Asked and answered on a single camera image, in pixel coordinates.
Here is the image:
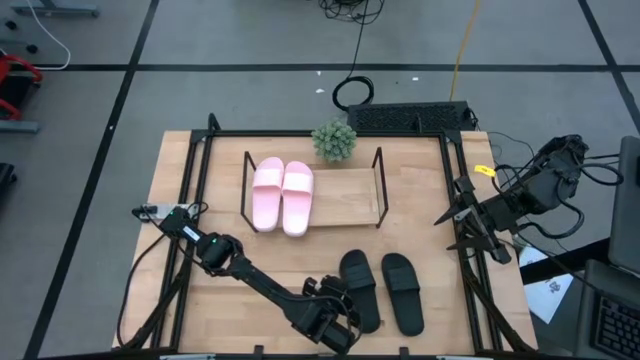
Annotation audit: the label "black rubber slide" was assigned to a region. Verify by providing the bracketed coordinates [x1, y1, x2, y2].
[380, 252, 426, 337]
[338, 248, 382, 335]

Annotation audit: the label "black chair base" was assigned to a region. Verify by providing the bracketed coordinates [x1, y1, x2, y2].
[0, 162, 19, 202]

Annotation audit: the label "thin black cables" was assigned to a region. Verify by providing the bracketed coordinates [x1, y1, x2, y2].
[487, 130, 621, 169]

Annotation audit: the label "yellow floor cable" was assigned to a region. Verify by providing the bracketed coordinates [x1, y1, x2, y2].
[448, 0, 485, 102]

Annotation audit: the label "green artificial plant ball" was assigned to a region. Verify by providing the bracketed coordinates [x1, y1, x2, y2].
[311, 118, 358, 163]

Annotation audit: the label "wooden shelf with black frame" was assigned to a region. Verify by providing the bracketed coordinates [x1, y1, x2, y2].
[239, 146, 390, 234]

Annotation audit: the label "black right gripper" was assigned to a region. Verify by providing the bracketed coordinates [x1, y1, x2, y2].
[433, 174, 517, 266]

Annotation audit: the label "grey metal table foot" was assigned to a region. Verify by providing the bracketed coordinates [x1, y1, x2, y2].
[0, 119, 41, 135]
[9, 0, 101, 19]

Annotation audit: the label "red and black cart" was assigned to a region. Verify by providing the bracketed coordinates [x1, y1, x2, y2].
[0, 48, 45, 122]

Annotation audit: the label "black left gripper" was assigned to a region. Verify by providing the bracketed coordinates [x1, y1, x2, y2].
[301, 273, 366, 333]

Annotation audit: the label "grey laptop with black keyboard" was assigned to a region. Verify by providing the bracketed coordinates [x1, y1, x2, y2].
[573, 258, 640, 360]

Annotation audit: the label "white floor cable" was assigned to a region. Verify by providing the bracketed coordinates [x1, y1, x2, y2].
[24, 0, 73, 72]

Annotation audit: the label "tangled black cable bundle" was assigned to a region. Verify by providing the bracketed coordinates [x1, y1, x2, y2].
[317, 0, 387, 26]

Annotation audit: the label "coiled black cable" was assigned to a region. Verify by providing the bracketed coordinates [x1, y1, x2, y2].
[331, 0, 376, 113]

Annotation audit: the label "pink rubber slide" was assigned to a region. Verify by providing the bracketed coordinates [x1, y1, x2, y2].
[281, 160, 315, 238]
[251, 156, 285, 232]

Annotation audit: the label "white printed paper sheet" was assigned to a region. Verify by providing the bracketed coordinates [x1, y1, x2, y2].
[518, 246, 576, 325]

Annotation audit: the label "black aluminium table frame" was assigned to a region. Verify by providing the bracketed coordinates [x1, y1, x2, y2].
[112, 112, 540, 359]

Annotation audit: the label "grey monitor panel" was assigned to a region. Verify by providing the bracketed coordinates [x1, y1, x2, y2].
[607, 134, 640, 279]

